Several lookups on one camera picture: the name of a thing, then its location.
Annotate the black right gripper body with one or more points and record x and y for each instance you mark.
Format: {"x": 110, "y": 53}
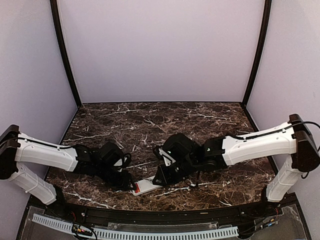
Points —
{"x": 175, "y": 175}

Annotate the white slotted cable duct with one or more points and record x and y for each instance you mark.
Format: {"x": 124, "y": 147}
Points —
{"x": 101, "y": 233}

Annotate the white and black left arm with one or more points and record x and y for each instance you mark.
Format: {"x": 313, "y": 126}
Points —
{"x": 107, "y": 162}

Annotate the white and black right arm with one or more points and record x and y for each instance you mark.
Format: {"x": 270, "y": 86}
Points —
{"x": 183, "y": 156}

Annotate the white remote with green buttons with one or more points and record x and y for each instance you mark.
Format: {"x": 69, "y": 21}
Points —
{"x": 146, "y": 185}

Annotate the right black frame post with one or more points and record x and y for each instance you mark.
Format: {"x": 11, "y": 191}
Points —
{"x": 258, "y": 53}

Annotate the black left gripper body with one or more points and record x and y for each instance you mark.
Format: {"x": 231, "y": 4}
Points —
{"x": 115, "y": 182}

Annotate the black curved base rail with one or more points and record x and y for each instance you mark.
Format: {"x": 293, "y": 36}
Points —
{"x": 238, "y": 214}

